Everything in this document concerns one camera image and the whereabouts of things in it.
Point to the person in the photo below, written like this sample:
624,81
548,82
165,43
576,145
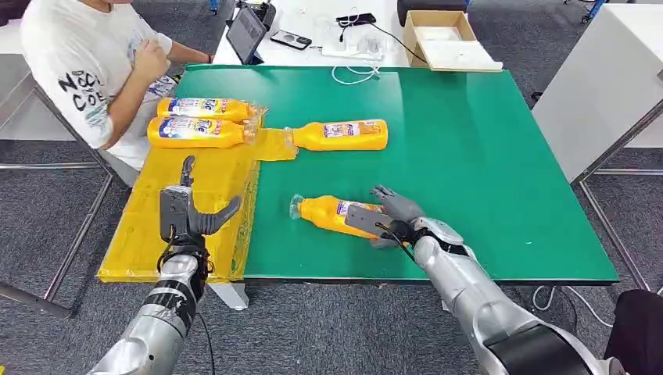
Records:
67,52

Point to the green table mat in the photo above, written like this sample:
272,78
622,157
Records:
466,155

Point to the cardboard box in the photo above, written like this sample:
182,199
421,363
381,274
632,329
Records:
440,18

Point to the black smartphone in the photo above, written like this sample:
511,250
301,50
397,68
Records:
290,40

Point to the white table foot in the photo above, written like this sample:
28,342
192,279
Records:
230,295

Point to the black tablet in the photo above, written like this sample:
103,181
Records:
246,33

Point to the yellow plastic sheet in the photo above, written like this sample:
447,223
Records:
155,233

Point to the white desk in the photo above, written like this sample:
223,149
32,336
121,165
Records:
290,10

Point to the white power strip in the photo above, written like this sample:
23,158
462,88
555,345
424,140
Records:
352,52

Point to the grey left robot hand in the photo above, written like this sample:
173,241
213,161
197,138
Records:
176,212

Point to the orange drink bottle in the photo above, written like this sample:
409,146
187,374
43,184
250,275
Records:
321,212
228,135
373,137
233,110

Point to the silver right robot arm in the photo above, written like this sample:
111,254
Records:
466,290

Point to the person's right hand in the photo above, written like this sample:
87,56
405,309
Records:
150,59

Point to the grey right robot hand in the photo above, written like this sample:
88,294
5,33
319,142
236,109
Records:
399,207

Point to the black bag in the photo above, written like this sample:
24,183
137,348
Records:
430,5

